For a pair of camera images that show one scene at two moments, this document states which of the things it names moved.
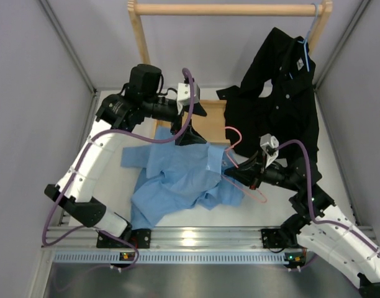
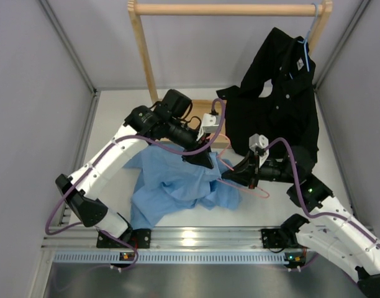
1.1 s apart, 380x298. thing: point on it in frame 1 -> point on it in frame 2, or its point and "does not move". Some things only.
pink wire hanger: x=227 y=151 -> x=255 y=192
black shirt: x=277 y=100 does not move
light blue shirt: x=171 y=177 does not move
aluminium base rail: x=82 y=237 does not move
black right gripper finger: x=249 y=176 does not move
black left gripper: x=189 y=136 -> x=204 y=158
